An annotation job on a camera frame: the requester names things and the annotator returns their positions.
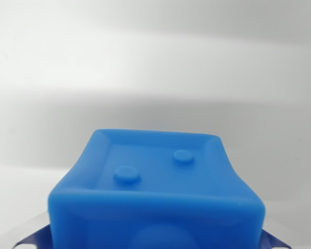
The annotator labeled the gripper left finger with black rubber pad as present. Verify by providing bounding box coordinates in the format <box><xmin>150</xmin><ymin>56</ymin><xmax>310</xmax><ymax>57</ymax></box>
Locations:
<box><xmin>11</xmin><ymin>211</ymin><xmax>51</xmax><ymax>249</ymax></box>

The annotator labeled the gripper right finger with black rubber pad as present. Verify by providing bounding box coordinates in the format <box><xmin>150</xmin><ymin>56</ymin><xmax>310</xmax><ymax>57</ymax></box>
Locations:
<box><xmin>259</xmin><ymin>223</ymin><xmax>299</xmax><ymax>249</ymax></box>

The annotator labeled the blue cube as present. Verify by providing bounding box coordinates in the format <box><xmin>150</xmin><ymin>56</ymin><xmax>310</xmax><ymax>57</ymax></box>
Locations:
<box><xmin>48</xmin><ymin>128</ymin><xmax>266</xmax><ymax>249</ymax></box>

